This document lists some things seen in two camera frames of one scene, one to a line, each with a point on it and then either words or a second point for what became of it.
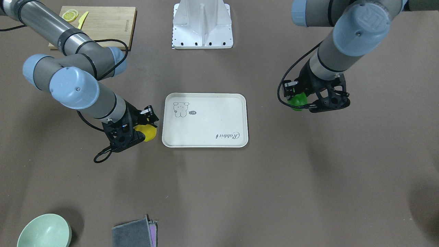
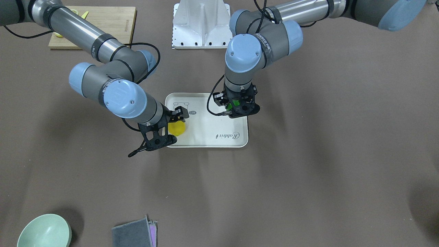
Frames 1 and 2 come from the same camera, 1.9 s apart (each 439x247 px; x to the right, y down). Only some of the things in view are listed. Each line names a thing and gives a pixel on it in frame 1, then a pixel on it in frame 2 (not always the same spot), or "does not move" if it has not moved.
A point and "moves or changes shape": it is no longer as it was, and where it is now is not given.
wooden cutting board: [104, 23] does not move
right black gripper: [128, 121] -> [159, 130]
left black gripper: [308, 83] -> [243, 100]
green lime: [298, 100] -> [236, 102]
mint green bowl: [50, 230] does not move
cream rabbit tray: [202, 120] does not move
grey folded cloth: [141, 233] does not move
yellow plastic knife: [82, 20] does not move
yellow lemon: [149, 131] moves or changes shape
